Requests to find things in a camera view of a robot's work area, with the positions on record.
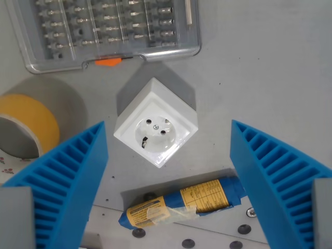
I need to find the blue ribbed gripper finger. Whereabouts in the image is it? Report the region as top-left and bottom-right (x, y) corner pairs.
(0, 120), (108, 249)
(229, 119), (332, 249)

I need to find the white electrical socket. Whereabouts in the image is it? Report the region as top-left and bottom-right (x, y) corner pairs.
(113, 77), (199, 169)

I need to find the yellow tape roll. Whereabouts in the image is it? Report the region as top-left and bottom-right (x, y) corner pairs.
(0, 93), (61, 159)

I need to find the blue yellow wrapped cylinder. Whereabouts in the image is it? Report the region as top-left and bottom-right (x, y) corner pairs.
(118, 176), (247, 230)

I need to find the orange case latch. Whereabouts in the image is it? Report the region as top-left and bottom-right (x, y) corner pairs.
(94, 58), (122, 67)

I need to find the clear screwdriver bit case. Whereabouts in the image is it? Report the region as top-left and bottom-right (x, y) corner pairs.
(5, 0), (203, 75)

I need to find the silver screwdriver shaft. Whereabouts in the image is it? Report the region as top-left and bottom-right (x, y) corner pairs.
(185, 0), (195, 26)

